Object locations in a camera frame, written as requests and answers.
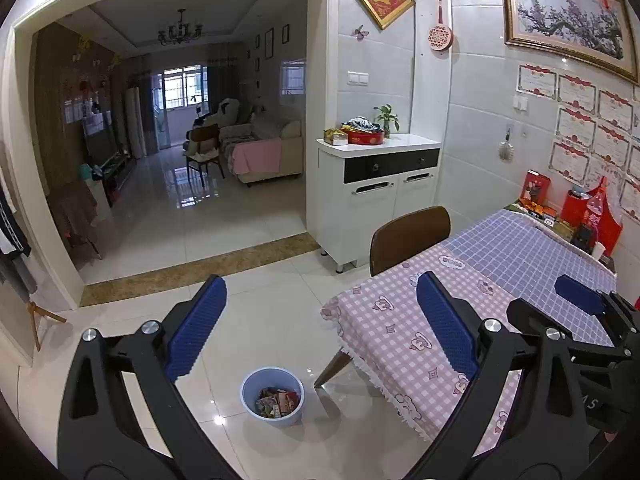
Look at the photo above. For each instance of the dark cloth bundle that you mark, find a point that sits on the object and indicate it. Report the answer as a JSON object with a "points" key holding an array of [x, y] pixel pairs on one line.
{"points": [[362, 124]]}

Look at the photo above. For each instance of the dark wooden chair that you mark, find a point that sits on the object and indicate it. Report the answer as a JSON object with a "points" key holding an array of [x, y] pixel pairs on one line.
{"points": [[202, 147]]}

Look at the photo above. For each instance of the pink blanket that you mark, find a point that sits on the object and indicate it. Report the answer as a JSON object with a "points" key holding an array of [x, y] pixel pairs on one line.
{"points": [[257, 156]]}

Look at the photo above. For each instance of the red gift box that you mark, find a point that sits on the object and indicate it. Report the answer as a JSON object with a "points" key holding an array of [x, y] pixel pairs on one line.
{"points": [[536, 187]]}

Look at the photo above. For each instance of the beige sofa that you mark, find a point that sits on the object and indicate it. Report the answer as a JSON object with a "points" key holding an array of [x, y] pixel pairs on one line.
{"points": [[280, 160]]}

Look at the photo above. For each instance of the framed plum blossom painting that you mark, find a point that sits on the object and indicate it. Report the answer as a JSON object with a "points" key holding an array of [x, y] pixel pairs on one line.
{"points": [[570, 17]]}

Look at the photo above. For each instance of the white double light switch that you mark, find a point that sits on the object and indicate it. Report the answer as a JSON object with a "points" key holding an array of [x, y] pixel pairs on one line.
{"points": [[359, 78]]}

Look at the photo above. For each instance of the wooden table leg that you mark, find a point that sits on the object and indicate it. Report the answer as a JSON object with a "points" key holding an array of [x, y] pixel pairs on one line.
{"points": [[332, 367]]}

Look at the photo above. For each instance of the flat screen television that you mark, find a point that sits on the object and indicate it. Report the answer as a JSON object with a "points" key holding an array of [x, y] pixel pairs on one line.
{"points": [[102, 140]]}

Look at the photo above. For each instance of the pile of wrappers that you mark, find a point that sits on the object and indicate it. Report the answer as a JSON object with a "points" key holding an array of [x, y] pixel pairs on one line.
{"points": [[277, 402]]}

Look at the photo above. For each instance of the butterfly wall decoration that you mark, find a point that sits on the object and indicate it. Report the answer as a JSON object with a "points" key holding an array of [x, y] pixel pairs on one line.
{"points": [[361, 32]]}

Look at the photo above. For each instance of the small potted plant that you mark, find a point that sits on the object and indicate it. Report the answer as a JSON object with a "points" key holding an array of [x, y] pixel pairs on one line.
{"points": [[386, 120]]}

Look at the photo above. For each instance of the pink checked tablecloth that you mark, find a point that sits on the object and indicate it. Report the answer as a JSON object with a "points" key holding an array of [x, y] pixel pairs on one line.
{"points": [[390, 310]]}

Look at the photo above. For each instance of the white standing air conditioner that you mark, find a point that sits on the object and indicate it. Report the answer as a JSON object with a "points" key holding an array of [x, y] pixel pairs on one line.
{"points": [[135, 122]]}

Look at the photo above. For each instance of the yellow box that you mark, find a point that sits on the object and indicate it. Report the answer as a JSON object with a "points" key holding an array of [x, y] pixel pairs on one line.
{"points": [[335, 136]]}

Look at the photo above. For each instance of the red paper bag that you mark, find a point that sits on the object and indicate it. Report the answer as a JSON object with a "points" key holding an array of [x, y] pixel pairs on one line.
{"points": [[607, 215]]}

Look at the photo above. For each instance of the white wall switch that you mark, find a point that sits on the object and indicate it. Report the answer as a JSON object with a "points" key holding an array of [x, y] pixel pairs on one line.
{"points": [[521, 103]]}

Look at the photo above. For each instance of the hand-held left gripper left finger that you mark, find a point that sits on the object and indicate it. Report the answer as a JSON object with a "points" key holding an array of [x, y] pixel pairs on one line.
{"points": [[197, 325]]}

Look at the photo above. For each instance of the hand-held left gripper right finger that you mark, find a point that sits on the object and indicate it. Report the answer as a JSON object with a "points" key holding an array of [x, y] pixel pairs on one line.
{"points": [[445, 320]]}

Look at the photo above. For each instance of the group of wall certificates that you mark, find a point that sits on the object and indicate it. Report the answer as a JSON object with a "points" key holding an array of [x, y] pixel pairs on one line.
{"points": [[585, 120]]}

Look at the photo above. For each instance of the hanging round brush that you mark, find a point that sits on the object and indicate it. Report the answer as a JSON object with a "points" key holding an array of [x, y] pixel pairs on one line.
{"points": [[506, 149]]}

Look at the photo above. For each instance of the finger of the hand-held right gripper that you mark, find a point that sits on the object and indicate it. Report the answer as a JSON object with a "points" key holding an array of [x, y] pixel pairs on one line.
{"points": [[580, 295], [590, 342]]}

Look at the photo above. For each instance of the white paper cup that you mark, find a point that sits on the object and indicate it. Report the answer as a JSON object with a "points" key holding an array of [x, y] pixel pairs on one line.
{"points": [[598, 251]]}

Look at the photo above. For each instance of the blue plastic bin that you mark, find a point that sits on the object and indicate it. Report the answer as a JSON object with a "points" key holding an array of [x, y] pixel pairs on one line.
{"points": [[250, 402]]}

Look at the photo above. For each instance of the pink round hanging ornament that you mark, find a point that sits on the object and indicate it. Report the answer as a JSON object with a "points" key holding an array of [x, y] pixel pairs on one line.
{"points": [[440, 37]]}

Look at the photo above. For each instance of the clear plastic bottle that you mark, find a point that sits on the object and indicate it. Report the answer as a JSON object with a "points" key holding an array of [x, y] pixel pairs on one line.
{"points": [[595, 217]]}

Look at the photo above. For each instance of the white sideboard cabinet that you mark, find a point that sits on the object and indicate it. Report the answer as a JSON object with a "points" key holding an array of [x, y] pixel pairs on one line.
{"points": [[375, 185]]}

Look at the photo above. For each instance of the black chandelier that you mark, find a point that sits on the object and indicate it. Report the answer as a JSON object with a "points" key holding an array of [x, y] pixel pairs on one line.
{"points": [[180, 31]]}

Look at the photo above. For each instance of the hanging dark clothes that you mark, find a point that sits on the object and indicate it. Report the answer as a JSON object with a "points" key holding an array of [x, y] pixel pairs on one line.
{"points": [[12, 240]]}

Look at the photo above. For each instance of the brown cloth covered table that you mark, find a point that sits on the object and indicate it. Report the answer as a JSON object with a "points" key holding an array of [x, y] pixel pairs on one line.
{"points": [[75, 215]]}

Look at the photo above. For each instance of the brown wooden chair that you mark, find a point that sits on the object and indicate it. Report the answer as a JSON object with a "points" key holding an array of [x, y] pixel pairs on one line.
{"points": [[410, 237]]}

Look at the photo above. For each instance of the red round tin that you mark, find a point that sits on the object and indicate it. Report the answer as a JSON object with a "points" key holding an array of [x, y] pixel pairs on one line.
{"points": [[366, 137]]}

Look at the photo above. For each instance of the wooden hanger stand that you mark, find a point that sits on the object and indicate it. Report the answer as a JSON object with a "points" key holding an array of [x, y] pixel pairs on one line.
{"points": [[42, 320]]}

